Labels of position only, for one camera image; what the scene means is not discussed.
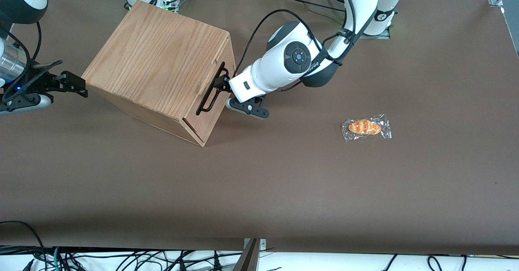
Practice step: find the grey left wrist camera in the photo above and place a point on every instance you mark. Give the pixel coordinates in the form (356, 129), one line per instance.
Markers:
(247, 108)

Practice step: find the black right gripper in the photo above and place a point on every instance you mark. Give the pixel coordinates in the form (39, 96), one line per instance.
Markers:
(41, 81)

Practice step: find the wooden drawer cabinet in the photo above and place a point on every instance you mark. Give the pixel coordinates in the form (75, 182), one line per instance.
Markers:
(154, 60)

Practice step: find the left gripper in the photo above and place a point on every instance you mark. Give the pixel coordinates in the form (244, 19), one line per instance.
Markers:
(222, 84)

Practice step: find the silver corner bracket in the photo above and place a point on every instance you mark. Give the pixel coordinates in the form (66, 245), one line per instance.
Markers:
(495, 0)

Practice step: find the dark grey metal profile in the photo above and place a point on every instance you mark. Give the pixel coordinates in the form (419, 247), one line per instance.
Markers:
(248, 259)

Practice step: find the bread roll in clear wrapper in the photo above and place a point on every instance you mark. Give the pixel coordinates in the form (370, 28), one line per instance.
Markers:
(365, 127)

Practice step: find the silver metal clamp plate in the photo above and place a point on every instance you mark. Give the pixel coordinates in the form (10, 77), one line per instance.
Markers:
(261, 244)

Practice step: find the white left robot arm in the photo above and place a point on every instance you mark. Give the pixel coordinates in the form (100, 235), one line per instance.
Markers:
(275, 68)

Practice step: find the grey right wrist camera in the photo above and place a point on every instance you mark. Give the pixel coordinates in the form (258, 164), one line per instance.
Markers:
(28, 104)

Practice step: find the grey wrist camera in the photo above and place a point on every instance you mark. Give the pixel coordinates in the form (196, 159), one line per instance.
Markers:
(247, 108)
(28, 104)

